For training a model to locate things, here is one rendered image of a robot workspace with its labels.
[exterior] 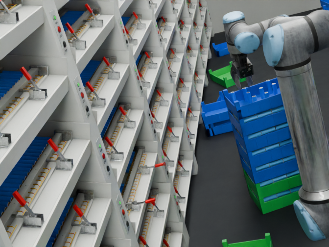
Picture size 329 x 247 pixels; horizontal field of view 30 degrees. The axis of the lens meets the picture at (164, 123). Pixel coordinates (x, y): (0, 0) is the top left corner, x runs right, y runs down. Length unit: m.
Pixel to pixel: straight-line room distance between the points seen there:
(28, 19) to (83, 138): 0.40
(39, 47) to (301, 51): 0.77
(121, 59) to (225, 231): 0.93
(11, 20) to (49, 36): 0.21
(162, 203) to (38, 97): 1.13
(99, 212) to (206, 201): 1.37
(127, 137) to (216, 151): 1.40
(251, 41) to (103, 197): 0.95
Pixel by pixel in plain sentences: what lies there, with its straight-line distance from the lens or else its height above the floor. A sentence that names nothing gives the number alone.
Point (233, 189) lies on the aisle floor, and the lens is 3.12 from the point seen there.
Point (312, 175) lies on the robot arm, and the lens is 2.04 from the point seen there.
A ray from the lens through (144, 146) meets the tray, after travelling 2.52.
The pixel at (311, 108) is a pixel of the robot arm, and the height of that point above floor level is 0.73.
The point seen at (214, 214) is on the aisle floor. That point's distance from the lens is 2.95.
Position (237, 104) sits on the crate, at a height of 0.55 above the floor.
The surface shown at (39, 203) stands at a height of 0.89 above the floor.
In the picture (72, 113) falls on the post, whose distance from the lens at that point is 1.74.
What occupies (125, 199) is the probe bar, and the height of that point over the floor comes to 0.53.
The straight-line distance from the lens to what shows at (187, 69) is 3.86.
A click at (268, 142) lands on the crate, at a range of 2.72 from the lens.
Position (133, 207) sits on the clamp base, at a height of 0.51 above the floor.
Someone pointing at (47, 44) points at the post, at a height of 1.17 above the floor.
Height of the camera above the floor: 1.49
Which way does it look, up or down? 21 degrees down
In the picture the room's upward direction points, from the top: 17 degrees counter-clockwise
